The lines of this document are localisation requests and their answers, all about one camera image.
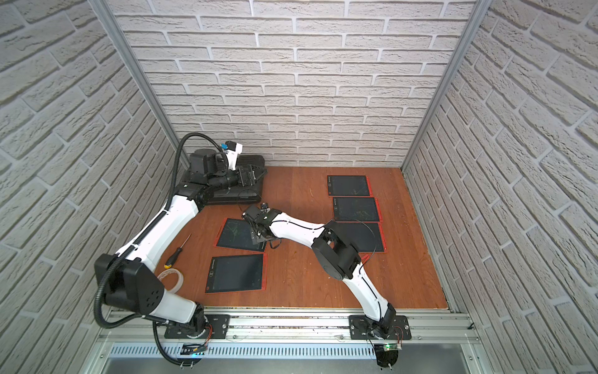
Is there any red tablet with green scribbles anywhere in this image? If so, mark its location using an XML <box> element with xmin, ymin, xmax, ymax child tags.
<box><xmin>333</xmin><ymin>196</ymin><xmax>382</xmax><ymax>222</ymax></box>

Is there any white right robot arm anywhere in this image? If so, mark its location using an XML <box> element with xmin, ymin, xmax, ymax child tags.
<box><xmin>242</xmin><ymin>206</ymin><xmax>396</xmax><ymax>340</ymax></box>

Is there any black plastic tool case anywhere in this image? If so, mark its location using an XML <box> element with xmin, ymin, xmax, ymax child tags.
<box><xmin>174</xmin><ymin>149</ymin><xmax>267</xmax><ymax>209</ymax></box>

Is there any clear tape roll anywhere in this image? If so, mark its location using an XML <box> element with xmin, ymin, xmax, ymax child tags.
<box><xmin>157</xmin><ymin>268</ymin><xmax>185</xmax><ymax>294</ymax></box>

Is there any yellow handled screwdriver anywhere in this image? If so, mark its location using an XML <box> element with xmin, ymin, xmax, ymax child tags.
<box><xmin>164</xmin><ymin>234</ymin><xmax>192</xmax><ymax>270</ymax></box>

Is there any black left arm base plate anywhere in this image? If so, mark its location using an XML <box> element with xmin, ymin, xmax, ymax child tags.
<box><xmin>164</xmin><ymin>313</ymin><xmax>230</xmax><ymax>340</ymax></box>

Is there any white perforated cable duct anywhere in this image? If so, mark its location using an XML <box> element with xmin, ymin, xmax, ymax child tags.
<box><xmin>109</xmin><ymin>343</ymin><xmax>375</xmax><ymax>359</ymax></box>

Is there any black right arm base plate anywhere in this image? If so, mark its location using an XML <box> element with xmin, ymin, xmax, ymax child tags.
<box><xmin>348</xmin><ymin>315</ymin><xmax>412</xmax><ymax>342</ymax></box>

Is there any aluminium front rail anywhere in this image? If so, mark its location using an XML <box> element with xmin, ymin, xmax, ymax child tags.
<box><xmin>97</xmin><ymin>305</ymin><xmax>482</xmax><ymax>347</ymax></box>

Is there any left aluminium corner post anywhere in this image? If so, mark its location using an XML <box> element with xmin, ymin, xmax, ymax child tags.
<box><xmin>89</xmin><ymin>0</ymin><xmax>180</xmax><ymax>151</ymax></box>

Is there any aluminium corner post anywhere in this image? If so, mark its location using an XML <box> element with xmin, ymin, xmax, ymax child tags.
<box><xmin>89</xmin><ymin>0</ymin><xmax>180</xmax><ymax>151</ymax></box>
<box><xmin>401</xmin><ymin>0</ymin><xmax>493</xmax><ymax>171</ymax></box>

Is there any right aluminium corner post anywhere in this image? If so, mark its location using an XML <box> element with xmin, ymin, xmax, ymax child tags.
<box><xmin>401</xmin><ymin>0</ymin><xmax>493</xmax><ymax>171</ymax></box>

